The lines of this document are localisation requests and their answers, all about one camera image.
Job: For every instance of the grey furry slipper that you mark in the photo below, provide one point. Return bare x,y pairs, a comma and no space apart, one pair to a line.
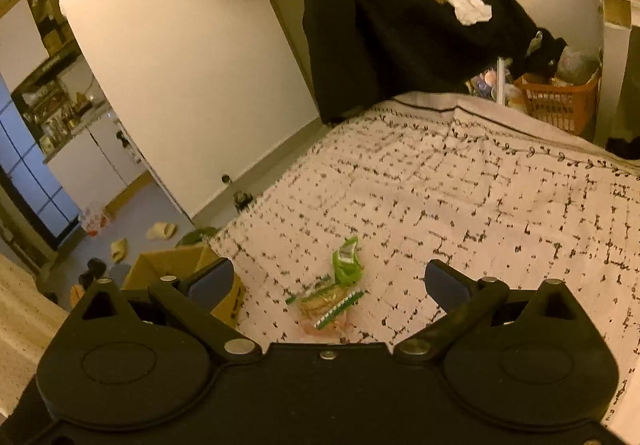
243,201

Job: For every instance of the brown cardboard box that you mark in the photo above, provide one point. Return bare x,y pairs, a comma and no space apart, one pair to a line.
160,265

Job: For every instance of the white patterned bedspread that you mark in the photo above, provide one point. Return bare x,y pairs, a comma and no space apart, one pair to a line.
450,185

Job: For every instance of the black shoes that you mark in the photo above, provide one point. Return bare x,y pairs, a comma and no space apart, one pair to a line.
92,272

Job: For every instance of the pink sausage packet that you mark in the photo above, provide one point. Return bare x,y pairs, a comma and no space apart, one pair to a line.
325,331

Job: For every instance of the black jacket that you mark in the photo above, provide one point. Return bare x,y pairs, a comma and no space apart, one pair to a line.
390,40

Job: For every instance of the blue panel door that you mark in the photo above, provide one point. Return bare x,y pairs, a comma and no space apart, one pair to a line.
30,175

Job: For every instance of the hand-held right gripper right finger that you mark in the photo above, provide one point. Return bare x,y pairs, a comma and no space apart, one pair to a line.
445,285

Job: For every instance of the beige slipper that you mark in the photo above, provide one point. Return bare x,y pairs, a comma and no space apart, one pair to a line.
119,250
161,231

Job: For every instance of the white kitchen cabinet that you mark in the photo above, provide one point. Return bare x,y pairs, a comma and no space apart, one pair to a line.
95,160

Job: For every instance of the cluttered kitchen shelf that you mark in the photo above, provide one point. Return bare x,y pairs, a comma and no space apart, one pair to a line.
55,110

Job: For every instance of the clear cracker pack green edge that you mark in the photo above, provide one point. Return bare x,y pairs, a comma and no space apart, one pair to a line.
325,301

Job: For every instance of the orange plastic basket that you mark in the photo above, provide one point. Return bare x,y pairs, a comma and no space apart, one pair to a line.
560,105

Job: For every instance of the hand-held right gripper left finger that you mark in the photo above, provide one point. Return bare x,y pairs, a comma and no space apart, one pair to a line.
212,282

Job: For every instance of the white cloth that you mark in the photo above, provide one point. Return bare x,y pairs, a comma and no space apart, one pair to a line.
470,7

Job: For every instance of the red white plastic bag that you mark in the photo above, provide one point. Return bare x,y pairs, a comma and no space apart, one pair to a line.
95,221

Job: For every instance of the bright green snack packet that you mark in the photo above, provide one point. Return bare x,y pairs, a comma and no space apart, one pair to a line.
346,267

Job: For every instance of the white pole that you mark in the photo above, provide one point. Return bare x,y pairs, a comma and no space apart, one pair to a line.
501,80

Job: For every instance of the beige door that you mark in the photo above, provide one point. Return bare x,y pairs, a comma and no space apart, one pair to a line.
295,25

